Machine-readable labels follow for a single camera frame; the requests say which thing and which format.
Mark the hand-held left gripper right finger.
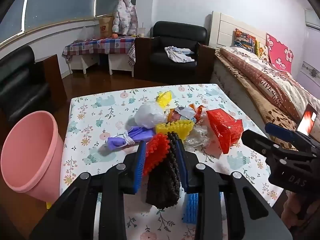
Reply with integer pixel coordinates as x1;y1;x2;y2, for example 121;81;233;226
175;139;293;240

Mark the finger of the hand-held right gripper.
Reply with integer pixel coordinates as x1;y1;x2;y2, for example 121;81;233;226
241;129;288;167
264;122;300;143

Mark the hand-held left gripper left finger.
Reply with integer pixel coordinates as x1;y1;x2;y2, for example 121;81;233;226
29;140;148;240

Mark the black foam net sleeve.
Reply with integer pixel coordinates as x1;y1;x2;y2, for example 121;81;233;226
145;131;181;210

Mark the white plastic bag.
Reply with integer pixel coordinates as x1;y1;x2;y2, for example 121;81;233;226
134;102;167;128

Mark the pink plastic bucket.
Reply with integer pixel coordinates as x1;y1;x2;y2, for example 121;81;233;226
0;111;66;203

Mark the person's right hand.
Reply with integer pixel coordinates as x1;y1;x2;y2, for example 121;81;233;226
280;191;307;229

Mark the clear plastic wrapper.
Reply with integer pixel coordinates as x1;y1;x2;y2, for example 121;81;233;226
184;124;213;148

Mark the red plastic packaging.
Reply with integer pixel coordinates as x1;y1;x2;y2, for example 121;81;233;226
206;108;244;154

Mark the orange plastic piece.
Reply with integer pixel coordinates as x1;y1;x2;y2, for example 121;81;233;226
167;110;179;123

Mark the crumpled printed wrapper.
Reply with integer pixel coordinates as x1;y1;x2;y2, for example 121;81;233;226
174;106;197;123

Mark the yellow plastic wrapper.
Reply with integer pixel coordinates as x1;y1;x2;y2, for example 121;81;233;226
155;92;173;109

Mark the pink floral pillow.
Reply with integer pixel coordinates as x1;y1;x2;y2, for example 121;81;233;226
265;32;294;73

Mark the yellow floral pillow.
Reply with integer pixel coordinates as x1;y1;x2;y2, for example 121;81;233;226
255;41;270;62

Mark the colourful striped pillow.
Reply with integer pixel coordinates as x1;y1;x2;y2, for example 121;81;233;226
234;28;257;54

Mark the white desk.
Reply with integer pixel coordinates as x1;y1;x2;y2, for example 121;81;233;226
69;52;135;77

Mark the light crumpled garment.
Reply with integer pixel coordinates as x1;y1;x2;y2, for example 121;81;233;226
164;46;195;63

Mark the black leather armchair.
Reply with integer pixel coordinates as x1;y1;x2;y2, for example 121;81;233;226
134;21;216;84
0;45;68;120

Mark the white bed headboard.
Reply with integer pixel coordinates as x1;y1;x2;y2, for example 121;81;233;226
209;11;267;49

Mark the checkered cloth side table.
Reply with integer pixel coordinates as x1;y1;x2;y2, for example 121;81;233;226
62;36;137;67

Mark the brown paper bag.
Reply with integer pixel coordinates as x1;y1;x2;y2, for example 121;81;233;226
98;15;115;38

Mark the clear plastic bag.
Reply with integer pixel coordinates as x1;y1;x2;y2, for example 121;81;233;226
77;25;94;41

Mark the floral puffer jacket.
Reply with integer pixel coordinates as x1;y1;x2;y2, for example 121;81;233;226
112;0;139;35

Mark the large frosted window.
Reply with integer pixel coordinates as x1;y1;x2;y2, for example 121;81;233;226
0;0;139;37

